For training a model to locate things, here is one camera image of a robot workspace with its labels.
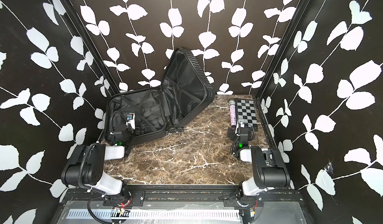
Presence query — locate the black ribbed hard-shell suitcase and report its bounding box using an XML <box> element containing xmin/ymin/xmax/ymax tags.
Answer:
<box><xmin>104</xmin><ymin>47</ymin><xmax>215</xmax><ymax>145</ymax></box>

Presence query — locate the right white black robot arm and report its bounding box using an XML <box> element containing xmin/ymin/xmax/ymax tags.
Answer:
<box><xmin>227</xmin><ymin>126</ymin><xmax>290</xmax><ymax>196</ymax></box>

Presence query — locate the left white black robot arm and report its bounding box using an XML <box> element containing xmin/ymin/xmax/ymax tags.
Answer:
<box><xmin>61</xmin><ymin>120</ymin><xmax>135</xmax><ymax>196</ymax></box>

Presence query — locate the black white checkered board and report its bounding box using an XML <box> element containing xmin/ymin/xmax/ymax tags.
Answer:
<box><xmin>235</xmin><ymin>99</ymin><xmax>258</xmax><ymax>131</ymax></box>

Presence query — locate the purple glitter microphone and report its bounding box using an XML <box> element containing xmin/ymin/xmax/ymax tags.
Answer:
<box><xmin>229</xmin><ymin>100</ymin><xmax>236</xmax><ymax>126</ymax></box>

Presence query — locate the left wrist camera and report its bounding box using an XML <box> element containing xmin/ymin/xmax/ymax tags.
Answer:
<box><xmin>126</xmin><ymin>113</ymin><xmax>135</xmax><ymax>129</ymax></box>

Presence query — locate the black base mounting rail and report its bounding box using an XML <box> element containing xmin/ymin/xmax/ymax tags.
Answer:
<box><xmin>120</xmin><ymin>185</ymin><xmax>305</xmax><ymax>209</ymax></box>

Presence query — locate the white slotted cable duct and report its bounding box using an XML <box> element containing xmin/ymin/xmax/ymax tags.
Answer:
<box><xmin>65</xmin><ymin>208</ymin><xmax>241</xmax><ymax>222</ymax></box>

